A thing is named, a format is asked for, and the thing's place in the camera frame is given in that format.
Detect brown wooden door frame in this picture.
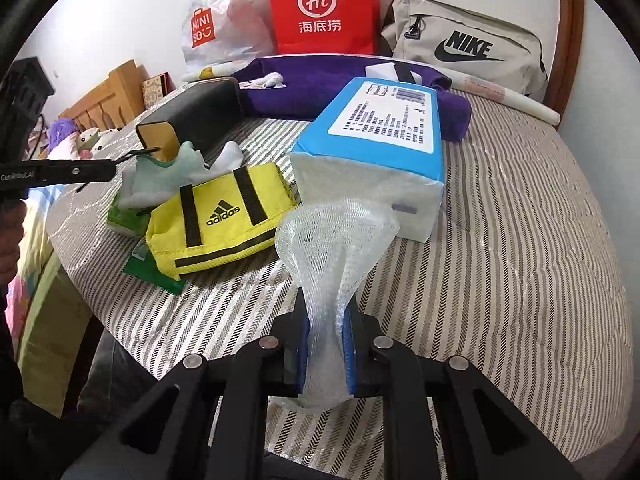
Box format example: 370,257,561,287
542,0,586,123

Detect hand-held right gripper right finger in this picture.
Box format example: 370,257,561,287
342,295,583,480

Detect purple fluffy plush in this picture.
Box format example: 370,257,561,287
44,117,83,148

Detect white cloth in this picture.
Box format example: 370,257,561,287
239,71,287,90

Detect purple fabric storage tray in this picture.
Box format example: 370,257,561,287
231,55,473,142

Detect dark green tea tin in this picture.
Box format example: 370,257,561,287
135,76,243,168

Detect mint green sock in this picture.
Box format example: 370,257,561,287
117,141,213,211

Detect white rolled paper poster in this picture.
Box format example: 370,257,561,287
181,62,561,126

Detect blue tissue pack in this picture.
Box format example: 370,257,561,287
290,76,447,242

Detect green wet wipes pack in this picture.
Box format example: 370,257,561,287
106,195,156,238

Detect small yellow bag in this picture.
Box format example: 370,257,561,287
145,162,301,282

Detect grey waist bag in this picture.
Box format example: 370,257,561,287
380,0,549,102

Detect wooden bed headboard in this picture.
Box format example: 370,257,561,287
59,59,148,121

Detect white plastic shopping bag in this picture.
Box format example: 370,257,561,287
181,0,281,77

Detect patterned book box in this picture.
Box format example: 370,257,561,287
141,74,173,108

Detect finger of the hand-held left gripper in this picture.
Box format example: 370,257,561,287
42,147,161,185

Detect green sachet packet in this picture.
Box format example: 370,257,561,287
122,237,187,297

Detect white sock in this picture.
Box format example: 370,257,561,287
205,141,246,177

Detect white foam net sleeve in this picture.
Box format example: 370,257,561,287
274,199,401,411

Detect red paper carrier bag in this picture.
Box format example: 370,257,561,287
263,0,382,57

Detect spotted white plush toy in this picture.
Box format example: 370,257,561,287
75,127,126,158

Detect person's legs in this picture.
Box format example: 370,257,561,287
77,330,166,416

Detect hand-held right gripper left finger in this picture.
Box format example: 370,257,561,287
62,287,311,480

